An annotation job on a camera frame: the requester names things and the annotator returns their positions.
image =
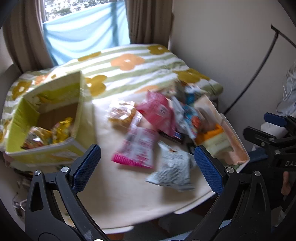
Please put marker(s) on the flower print blanket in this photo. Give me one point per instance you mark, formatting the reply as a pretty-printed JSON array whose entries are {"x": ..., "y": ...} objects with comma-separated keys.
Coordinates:
[{"x": 129, "y": 76}]

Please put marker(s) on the green cardboard box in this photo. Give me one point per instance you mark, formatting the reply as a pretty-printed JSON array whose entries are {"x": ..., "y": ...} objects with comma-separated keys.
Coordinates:
[{"x": 19, "y": 120}]

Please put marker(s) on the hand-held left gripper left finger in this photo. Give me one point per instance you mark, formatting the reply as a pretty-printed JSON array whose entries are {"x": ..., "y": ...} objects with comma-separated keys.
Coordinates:
[{"x": 86, "y": 169}]

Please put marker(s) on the clear waffle packet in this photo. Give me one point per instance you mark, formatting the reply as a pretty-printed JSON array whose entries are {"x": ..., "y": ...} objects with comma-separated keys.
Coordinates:
[{"x": 122, "y": 113}]

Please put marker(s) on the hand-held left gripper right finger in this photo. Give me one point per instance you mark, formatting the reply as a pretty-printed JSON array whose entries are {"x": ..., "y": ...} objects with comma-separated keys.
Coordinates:
[{"x": 208, "y": 171}]

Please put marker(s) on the person's right hand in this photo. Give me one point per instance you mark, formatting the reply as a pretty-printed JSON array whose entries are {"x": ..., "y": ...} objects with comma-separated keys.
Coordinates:
[{"x": 286, "y": 184}]

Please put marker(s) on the cream floral tablecloth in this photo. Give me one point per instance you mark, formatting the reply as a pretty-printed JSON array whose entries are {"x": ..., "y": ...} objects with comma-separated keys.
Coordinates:
[{"x": 129, "y": 192}]

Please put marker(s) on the window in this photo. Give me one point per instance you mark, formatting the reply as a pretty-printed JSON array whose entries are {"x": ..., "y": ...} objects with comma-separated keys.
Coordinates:
[{"x": 76, "y": 7}]

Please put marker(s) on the white cloth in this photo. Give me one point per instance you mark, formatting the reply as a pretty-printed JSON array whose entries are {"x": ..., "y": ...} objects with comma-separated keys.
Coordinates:
[{"x": 289, "y": 90}]

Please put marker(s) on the light blue cloth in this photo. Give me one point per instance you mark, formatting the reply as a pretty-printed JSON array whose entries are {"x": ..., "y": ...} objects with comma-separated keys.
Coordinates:
[{"x": 81, "y": 34}]

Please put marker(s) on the blue white snack packet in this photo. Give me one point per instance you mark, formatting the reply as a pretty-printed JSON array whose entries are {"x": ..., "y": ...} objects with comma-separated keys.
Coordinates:
[{"x": 190, "y": 120}]

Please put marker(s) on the grey white snack packet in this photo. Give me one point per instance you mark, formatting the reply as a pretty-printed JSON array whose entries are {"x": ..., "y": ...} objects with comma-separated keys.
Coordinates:
[{"x": 172, "y": 169}]

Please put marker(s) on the pink snack packet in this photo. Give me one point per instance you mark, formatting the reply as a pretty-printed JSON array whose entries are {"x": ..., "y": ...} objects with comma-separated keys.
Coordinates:
[
  {"x": 157, "y": 109},
  {"x": 138, "y": 146}
]

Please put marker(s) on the yellow gold snack packet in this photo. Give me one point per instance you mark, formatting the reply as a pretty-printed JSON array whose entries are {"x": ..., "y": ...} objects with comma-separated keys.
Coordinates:
[{"x": 62, "y": 131}]

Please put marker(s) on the orange white snack packet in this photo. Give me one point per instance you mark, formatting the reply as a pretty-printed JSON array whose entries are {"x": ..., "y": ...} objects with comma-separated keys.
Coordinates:
[{"x": 212, "y": 141}]

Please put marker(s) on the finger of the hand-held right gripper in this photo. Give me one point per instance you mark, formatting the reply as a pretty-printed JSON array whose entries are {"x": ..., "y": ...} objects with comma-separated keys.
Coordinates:
[
  {"x": 275, "y": 118},
  {"x": 259, "y": 138}
]

